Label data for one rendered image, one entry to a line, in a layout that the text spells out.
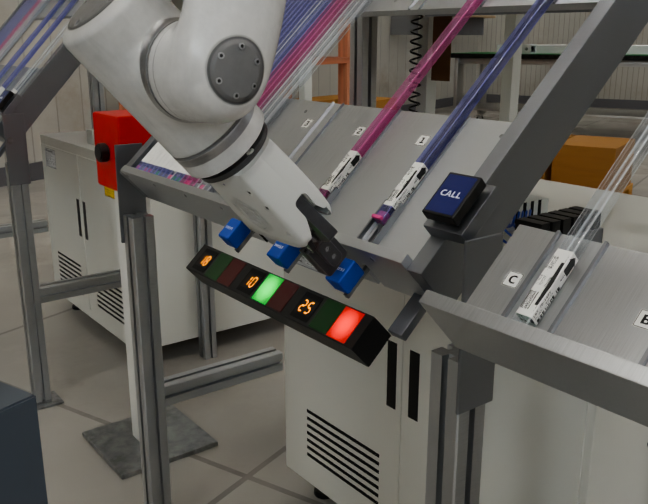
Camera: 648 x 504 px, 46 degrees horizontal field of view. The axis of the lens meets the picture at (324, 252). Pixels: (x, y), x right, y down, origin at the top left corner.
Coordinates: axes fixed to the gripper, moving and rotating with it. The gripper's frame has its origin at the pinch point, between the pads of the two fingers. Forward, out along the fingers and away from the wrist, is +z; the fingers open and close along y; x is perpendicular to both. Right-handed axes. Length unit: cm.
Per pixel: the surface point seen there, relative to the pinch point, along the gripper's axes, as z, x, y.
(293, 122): 4.1, 18.4, -28.3
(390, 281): 7.1, 2.3, 2.8
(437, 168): 4.1, 15.2, 1.6
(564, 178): 244, 189, -185
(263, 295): 5.0, -5.4, -10.5
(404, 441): 57, -4, -24
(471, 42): 547, 618, -726
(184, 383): 39, -18, -60
